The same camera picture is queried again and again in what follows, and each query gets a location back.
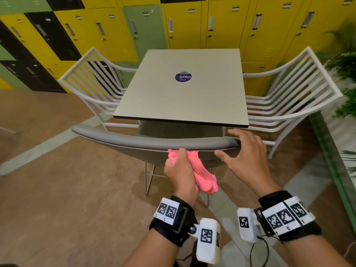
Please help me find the green planter box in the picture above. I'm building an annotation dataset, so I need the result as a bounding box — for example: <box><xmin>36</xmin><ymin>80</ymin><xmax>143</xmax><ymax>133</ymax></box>
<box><xmin>309</xmin><ymin>111</ymin><xmax>356</xmax><ymax>237</ymax></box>

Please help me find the person's right forearm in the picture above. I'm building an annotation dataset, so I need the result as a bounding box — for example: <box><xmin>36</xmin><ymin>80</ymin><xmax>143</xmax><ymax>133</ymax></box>
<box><xmin>280</xmin><ymin>234</ymin><xmax>352</xmax><ymax>267</ymax></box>

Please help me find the green leafy plant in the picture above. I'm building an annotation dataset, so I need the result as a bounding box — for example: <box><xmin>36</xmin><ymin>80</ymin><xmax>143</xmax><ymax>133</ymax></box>
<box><xmin>317</xmin><ymin>21</ymin><xmax>356</xmax><ymax>120</ymax></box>

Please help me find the white cable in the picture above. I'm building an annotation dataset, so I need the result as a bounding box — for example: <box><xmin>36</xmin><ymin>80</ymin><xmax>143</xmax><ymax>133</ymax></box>
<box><xmin>343</xmin><ymin>241</ymin><xmax>356</xmax><ymax>258</ymax></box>

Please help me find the person's right hand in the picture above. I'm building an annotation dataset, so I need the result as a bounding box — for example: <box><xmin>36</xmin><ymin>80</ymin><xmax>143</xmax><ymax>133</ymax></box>
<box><xmin>214</xmin><ymin>128</ymin><xmax>282</xmax><ymax>198</ymax></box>

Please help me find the black cable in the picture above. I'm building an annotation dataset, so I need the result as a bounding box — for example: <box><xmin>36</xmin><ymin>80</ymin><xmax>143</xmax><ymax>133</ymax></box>
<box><xmin>249</xmin><ymin>235</ymin><xmax>270</xmax><ymax>267</ymax></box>

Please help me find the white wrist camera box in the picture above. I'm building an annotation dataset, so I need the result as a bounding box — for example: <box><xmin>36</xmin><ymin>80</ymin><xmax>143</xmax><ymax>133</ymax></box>
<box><xmin>191</xmin><ymin>218</ymin><xmax>221</xmax><ymax>265</ymax></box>
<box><xmin>237</xmin><ymin>207</ymin><xmax>262</xmax><ymax>243</ymax></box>

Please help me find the wall of coloured lockers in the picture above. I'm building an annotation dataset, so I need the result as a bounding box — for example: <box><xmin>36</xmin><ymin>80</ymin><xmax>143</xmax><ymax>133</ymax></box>
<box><xmin>0</xmin><ymin>0</ymin><xmax>356</xmax><ymax>97</ymax></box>

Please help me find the person's left hand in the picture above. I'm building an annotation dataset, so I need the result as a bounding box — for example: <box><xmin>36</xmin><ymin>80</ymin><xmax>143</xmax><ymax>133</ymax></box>
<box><xmin>164</xmin><ymin>148</ymin><xmax>200</xmax><ymax>206</ymax></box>

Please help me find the white slatted metal chair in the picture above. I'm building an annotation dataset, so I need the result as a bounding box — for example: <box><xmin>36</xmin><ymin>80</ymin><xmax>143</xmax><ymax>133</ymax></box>
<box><xmin>243</xmin><ymin>46</ymin><xmax>343</xmax><ymax>159</ymax></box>
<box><xmin>58</xmin><ymin>47</ymin><xmax>140</xmax><ymax>131</ymax></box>

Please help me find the pink cloth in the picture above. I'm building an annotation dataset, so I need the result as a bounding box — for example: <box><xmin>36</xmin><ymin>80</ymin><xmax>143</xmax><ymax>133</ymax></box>
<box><xmin>168</xmin><ymin>149</ymin><xmax>218</xmax><ymax>195</ymax></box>

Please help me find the black wrist strap with markers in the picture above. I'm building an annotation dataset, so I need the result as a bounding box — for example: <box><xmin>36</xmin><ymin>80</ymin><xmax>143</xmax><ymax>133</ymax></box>
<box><xmin>149</xmin><ymin>195</ymin><xmax>199</xmax><ymax>247</ymax></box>
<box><xmin>254</xmin><ymin>191</ymin><xmax>323</xmax><ymax>243</ymax></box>

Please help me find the gray chair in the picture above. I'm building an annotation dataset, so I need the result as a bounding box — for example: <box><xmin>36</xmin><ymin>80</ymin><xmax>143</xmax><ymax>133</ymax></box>
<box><xmin>71</xmin><ymin>123</ymin><xmax>242</xmax><ymax>208</ymax></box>

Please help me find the beige square table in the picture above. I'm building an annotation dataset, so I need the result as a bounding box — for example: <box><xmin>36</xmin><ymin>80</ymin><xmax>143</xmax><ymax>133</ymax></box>
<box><xmin>113</xmin><ymin>48</ymin><xmax>250</xmax><ymax>128</ymax></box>

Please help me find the person's left forearm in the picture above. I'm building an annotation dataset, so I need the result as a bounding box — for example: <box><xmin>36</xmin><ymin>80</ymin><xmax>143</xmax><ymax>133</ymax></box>
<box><xmin>123</xmin><ymin>228</ymin><xmax>182</xmax><ymax>267</ymax></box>

